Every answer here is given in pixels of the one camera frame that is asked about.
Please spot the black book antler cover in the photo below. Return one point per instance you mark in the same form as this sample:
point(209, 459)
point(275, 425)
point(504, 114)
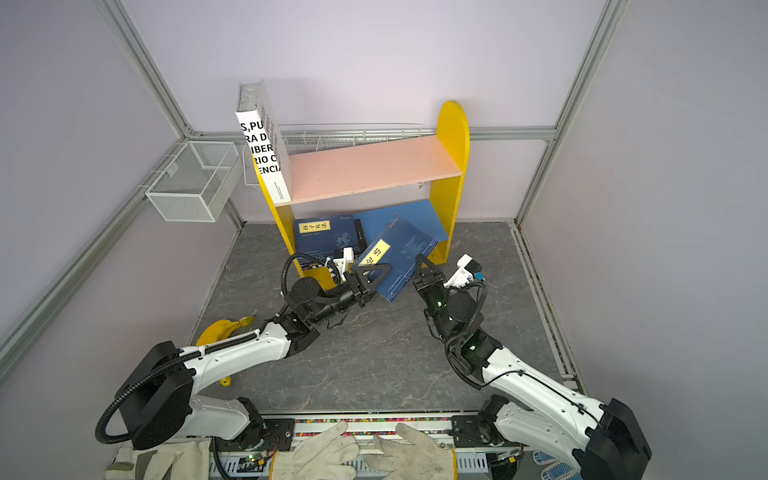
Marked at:
point(362, 237)

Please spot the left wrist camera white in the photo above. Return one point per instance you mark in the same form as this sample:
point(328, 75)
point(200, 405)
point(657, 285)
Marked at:
point(340, 264)

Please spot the white wire rack basket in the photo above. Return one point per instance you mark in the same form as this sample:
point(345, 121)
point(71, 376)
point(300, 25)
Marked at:
point(313, 140)

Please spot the white work glove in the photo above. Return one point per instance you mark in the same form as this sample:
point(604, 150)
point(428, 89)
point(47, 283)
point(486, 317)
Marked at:
point(418, 458)
point(323, 456)

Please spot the blue booklet yellow label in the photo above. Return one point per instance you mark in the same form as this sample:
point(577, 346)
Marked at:
point(327, 235)
point(397, 245)

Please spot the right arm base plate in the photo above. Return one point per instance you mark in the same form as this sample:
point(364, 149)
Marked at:
point(477, 431)

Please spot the white work glove centre left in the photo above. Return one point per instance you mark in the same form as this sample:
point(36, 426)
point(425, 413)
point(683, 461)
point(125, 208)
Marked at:
point(323, 456)

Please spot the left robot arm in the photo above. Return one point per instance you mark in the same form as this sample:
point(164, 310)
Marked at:
point(162, 400)

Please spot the white book black lettering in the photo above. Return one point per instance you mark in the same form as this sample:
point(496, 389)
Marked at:
point(262, 134)

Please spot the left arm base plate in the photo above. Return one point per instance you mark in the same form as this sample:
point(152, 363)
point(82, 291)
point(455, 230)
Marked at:
point(271, 434)

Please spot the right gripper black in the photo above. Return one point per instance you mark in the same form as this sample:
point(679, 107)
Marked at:
point(433, 286)

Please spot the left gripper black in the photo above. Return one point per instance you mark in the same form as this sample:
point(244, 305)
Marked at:
point(366, 293)

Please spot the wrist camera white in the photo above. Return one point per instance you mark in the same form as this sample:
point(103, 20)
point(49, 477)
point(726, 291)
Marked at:
point(468, 270)
point(340, 264)

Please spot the white mesh box basket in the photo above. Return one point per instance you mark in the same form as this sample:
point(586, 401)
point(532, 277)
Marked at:
point(197, 182)

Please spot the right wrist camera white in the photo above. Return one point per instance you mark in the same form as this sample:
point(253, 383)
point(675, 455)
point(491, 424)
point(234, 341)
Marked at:
point(468, 270)

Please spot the yellow banana bunch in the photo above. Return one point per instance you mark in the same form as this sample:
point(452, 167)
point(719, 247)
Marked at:
point(222, 329)

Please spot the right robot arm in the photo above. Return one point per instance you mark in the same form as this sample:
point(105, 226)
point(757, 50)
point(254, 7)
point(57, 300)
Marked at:
point(598, 440)

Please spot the blue dotted glove right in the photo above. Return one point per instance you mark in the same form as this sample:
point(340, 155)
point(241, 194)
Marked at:
point(553, 469)

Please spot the white work glove centre right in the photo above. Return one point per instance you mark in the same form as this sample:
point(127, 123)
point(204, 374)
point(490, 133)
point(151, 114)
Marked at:
point(418, 458)

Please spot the yellow pink blue bookshelf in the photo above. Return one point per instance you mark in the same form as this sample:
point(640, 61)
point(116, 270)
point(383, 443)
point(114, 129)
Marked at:
point(441, 159)

